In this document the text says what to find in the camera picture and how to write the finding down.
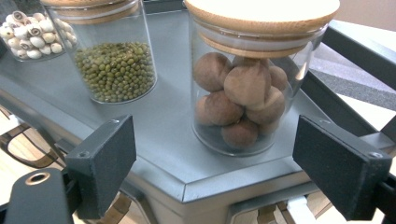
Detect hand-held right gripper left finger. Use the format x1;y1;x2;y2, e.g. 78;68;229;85
64;114;137;220

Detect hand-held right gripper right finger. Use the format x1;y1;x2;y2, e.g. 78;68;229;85
291;114;393;222

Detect dark grey metal corner rack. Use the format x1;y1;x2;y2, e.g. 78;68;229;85
0;0;396;224

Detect glass jar of green mung beans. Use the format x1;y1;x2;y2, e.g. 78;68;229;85
39;0;159;105

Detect glass jar of brown dried longans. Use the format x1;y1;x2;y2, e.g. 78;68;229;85
182;0;341;158

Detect glass jar of white lotus seeds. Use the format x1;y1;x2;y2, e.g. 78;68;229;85
0;0;78;63

